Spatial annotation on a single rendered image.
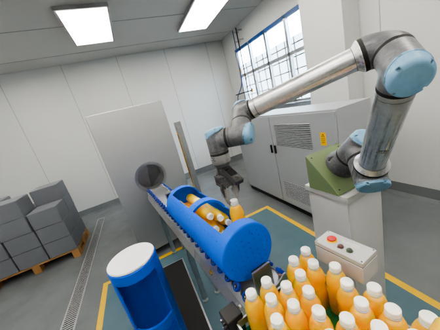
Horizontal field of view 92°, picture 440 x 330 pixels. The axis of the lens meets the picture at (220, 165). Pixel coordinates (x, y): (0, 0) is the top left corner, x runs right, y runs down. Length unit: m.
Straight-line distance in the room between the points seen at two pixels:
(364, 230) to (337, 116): 1.17
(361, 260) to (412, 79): 0.62
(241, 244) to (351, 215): 0.73
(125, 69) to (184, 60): 1.51
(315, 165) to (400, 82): 0.76
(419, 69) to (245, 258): 0.90
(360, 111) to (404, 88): 1.81
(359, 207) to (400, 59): 0.92
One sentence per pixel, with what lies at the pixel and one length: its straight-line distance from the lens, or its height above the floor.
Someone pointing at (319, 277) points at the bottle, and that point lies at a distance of 0.98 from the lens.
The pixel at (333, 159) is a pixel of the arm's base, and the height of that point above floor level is 1.28.
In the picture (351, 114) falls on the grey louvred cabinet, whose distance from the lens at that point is 2.54.
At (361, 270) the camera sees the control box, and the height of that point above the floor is 1.07.
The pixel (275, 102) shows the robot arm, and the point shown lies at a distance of 0.96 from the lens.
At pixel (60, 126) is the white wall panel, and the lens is 6.05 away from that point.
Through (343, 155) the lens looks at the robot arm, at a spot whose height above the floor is 1.32.
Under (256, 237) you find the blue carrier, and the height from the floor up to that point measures 1.14.
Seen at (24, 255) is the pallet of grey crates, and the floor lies 0.37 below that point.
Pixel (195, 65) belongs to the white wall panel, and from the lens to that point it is 6.36.
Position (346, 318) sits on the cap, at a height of 1.11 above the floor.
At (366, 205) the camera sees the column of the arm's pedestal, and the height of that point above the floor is 0.98.
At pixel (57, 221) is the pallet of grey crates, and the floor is 0.69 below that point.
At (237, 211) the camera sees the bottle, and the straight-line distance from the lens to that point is 1.06.
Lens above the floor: 1.77
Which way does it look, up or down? 16 degrees down
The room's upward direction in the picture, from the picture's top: 15 degrees counter-clockwise
